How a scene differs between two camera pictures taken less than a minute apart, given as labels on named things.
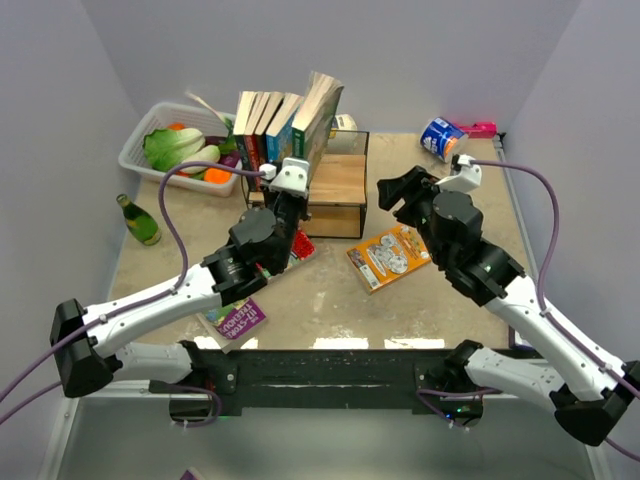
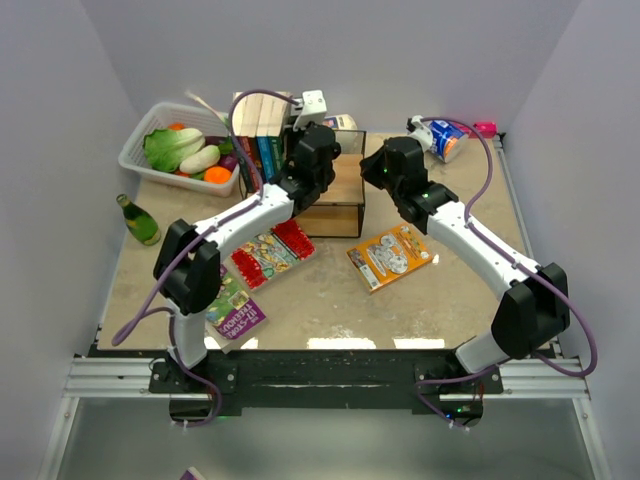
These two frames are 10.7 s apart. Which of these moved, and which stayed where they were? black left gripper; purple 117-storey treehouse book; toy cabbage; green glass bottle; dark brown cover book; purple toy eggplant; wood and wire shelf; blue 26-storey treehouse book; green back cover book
Moved: black left gripper; blue 26-storey treehouse book; green back cover book
Stayed: green glass bottle; purple toy eggplant; dark brown cover book; toy cabbage; purple 117-storey treehouse book; wood and wire shelf
